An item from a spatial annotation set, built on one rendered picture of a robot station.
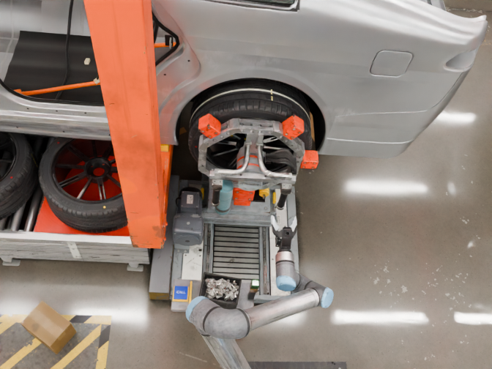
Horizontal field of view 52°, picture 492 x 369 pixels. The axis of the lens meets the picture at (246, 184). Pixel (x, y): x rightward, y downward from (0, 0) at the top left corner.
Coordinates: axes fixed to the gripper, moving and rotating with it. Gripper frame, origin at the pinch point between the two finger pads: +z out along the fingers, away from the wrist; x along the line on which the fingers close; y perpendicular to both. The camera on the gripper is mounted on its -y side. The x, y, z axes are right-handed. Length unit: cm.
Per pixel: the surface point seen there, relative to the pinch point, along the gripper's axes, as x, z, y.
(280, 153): -4.3, 22.7, -21.5
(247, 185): -18.6, 15.9, -1.0
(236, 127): -27, 31, -29
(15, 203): -149, 25, 48
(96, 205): -99, 18, 33
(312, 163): 16.1, 30.4, -3.7
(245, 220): -12, 32, 67
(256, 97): -18, 46, -35
